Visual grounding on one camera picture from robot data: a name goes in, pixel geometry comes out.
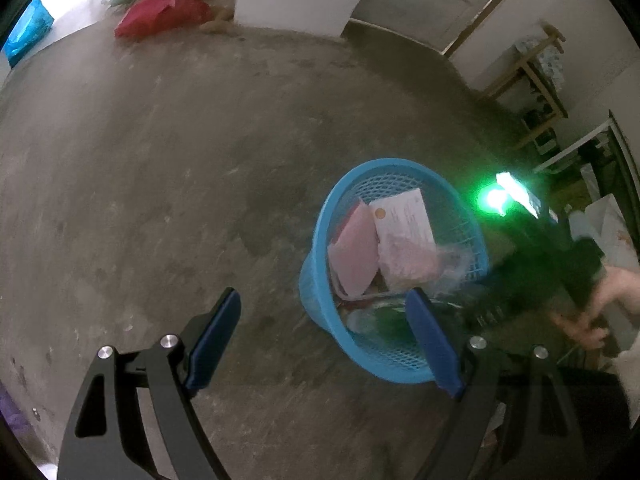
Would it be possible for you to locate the blue plastic mesh basket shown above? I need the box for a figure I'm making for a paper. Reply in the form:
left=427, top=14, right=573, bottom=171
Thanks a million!
left=299, top=158, right=491, bottom=385

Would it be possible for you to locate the person's right hand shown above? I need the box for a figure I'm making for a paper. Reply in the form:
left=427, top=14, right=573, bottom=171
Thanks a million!
left=549, top=266, right=640, bottom=351

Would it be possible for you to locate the green plastic bottle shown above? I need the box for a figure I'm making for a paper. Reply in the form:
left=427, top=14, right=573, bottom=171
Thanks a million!
left=347, top=305, right=416, bottom=348

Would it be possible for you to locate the white framed desk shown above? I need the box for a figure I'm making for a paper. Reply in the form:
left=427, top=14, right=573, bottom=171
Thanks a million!
left=532, top=110, right=640, bottom=176

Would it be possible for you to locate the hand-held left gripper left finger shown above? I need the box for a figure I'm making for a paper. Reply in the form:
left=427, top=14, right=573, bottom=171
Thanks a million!
left=56, top=287, right=242, bottom=480

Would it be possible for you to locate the blue plastic bag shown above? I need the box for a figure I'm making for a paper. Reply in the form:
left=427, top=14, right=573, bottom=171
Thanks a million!
left=4, top=0, right=55, bottom=67

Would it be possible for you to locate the wooden shelf rack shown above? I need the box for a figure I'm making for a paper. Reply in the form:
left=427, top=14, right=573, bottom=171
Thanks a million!
left=477, top=22, right=571, bottom=153

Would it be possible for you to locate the red plastic bag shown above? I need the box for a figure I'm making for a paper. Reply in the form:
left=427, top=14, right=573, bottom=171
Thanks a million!
left=114, top=0, right=213, bottom=40

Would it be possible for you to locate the white printed plastic bag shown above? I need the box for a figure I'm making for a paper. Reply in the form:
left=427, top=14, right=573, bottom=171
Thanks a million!
left=515, top=35, right=566, bottom=93

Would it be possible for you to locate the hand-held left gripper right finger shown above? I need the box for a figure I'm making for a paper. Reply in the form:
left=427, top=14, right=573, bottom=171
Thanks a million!
left=404, top=287, right=588, bottom=480

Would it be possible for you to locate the pink patterned packet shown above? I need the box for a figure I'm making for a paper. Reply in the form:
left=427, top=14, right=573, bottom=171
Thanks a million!
left=327, top=199, right=381, bottom=298

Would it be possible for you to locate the white orange-edged paper envelope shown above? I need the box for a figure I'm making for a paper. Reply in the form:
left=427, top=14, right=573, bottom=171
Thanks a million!
left=369, top=189, right=436, bottom=248

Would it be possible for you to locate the white panelled door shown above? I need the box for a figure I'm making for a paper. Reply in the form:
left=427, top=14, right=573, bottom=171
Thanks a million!
left=345, top=0, right=546, bottom=56

